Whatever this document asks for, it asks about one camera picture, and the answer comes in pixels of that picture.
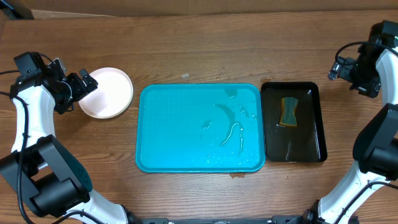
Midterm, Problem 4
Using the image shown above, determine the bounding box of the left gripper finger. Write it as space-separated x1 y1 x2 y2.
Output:
79 68 98 93
70 73 88 101

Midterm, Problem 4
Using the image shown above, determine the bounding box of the white plate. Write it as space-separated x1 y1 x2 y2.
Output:
78 67 134 119

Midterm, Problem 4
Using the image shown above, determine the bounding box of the green yellow sponge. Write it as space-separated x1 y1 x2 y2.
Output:
279 97 299 127

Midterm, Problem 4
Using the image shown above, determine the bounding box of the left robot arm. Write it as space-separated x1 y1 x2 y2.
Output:
1 52 140 223

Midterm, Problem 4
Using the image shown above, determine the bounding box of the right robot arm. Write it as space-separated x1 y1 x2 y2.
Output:
291 21 397 223

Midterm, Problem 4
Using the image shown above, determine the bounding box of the black water tray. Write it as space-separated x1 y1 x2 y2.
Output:
261 82 327 162

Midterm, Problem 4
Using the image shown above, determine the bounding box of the blue plastic tray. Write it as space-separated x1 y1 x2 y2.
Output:
136 83 266 173

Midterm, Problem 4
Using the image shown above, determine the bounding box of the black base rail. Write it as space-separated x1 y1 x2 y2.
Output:
127 215 309 224

